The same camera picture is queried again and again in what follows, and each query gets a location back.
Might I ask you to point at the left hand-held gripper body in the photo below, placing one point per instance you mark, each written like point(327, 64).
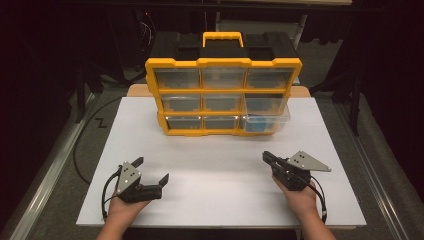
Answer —
point(128, 178)

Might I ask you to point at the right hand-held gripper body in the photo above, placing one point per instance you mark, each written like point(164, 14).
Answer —
point(293, 175)

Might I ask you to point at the blue shiny packet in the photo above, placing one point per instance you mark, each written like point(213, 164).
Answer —
point(257, 124)

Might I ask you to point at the clear plastic drawer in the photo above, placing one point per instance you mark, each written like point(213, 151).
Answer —
point(276, 110)

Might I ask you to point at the yellow black drawer organizer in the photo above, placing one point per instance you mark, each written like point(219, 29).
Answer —
point(221, 50)

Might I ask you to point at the person's right hand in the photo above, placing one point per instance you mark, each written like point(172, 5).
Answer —
point(300, 200)

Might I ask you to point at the person's left hand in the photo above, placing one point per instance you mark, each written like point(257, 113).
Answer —
point(125, 208)

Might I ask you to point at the black metal stand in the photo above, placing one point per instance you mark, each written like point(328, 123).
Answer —
point(356, 100)
point(80, 93)

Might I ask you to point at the grid of transparent drawers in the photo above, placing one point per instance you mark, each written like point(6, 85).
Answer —
point(178, 78)

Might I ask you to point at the metal floor rail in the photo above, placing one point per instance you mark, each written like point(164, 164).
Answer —
point(370, 180)
point(43, 180)

